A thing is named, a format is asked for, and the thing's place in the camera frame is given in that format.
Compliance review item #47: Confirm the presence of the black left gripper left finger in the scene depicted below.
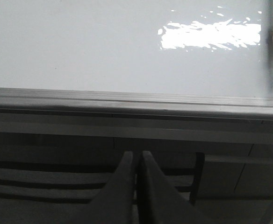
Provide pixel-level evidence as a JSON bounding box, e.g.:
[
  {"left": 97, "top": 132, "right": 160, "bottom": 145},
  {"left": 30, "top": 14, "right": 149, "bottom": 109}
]
[{"left": 79, "top": 152, "right": 135, "bottom": 224}]

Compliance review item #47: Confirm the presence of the white whiteboard with aluminium frame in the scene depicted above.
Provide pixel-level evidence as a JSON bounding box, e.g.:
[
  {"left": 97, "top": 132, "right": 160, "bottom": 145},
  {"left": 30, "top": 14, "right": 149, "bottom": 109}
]
[{"left": 0, "top": 0, "right": 273, "bottom": 144}]

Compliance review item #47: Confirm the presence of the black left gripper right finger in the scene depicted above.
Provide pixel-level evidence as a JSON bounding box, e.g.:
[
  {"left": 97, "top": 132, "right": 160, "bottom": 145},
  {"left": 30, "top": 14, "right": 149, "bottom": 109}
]
[{"left": 138, "top": 151, "right": 211, "bottom": 224}]

